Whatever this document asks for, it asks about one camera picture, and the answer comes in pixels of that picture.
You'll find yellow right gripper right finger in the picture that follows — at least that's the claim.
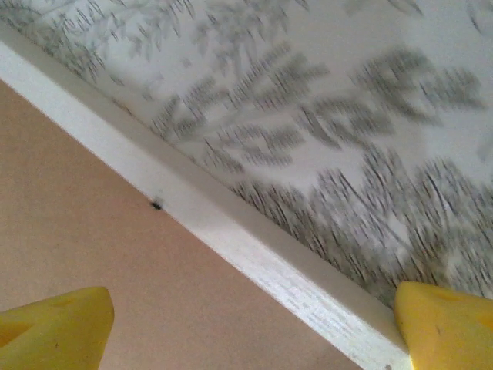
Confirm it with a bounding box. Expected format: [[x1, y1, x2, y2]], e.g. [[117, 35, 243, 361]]
[[392, 280, 493, 370]]

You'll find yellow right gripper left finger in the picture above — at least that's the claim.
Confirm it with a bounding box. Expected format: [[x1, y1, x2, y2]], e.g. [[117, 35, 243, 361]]
[[0, 285, 116, 370]]

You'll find white picture frame with glass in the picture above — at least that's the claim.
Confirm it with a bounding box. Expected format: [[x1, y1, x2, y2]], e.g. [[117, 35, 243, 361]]
[[0, 18, 416, 370]]

